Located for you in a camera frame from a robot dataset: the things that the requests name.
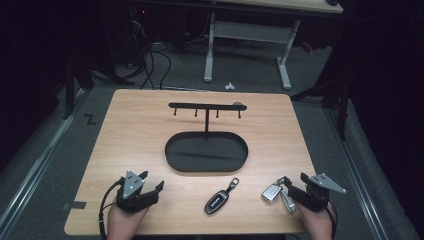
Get black metal stand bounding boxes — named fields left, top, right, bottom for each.
left=289, top=74, right=352, bottom=142
left=61, top=58, right=95, bottom=121

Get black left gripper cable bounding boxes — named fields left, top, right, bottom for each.
left=98, top=178, right=125, bottom=240

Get person's right hand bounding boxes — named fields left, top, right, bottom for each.
left=294, top=199, right=335, bottom=240

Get black key rack with tray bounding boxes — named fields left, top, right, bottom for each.
left=164, top=101, right=249, bottom=173

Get black floor cable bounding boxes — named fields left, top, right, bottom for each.
left=128, top=19, right=157, bottom=90
left=151, top=41, right=173, bottom=90

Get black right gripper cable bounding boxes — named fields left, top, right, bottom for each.
left=324, top=198, right=339, bottom=240

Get person's left hand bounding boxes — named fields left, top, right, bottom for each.
left=106, top=199, right=150, bottom=240

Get black car key fob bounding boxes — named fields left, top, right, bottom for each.
left=203, top=177, right=240, bottom=215

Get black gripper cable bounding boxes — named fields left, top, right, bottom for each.
left=98, top=178, right=125, bottom=240
left=324, top=198, right=339, bottom=240

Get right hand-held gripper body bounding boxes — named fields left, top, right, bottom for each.
left=295, top=172, right=347, bottom=213

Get grey tape strip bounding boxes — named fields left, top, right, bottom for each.
left=62, top=200, right=88, bottom=211

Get silver key bunch with carabiner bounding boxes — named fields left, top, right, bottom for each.
left=261, top=176, right=298, bottom=214

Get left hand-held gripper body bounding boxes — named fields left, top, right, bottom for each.
left=114, top=169, right=161, bottom=214

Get white-framed desk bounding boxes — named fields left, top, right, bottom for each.
left=203, top=0, right=344, bottom=91

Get metal floor rail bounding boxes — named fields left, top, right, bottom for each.
left=0, top=89, right=88, bottom=232
left=324, top=106, right=390, bottom=240

